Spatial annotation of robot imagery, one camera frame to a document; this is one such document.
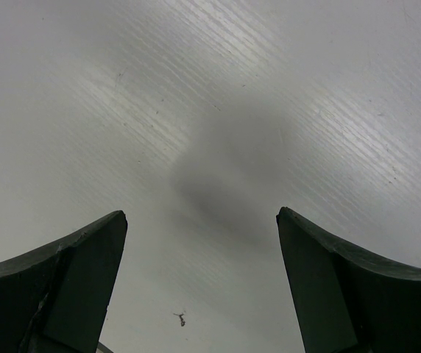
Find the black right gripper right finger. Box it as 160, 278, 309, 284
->
276, 207, 421, 352

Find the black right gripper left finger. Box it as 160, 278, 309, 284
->
0, 210, 127, 352

